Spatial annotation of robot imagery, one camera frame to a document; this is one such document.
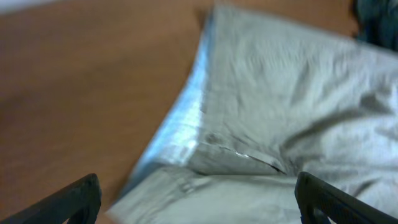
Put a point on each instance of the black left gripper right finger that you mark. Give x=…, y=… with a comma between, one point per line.
x=320, y=202

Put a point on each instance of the dark shirt with white collar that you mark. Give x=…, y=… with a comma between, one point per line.
x=377, y=20

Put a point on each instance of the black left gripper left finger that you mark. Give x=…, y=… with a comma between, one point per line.
x=77, y=203

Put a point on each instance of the khaki shorts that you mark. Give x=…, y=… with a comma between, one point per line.
x=267, y=100

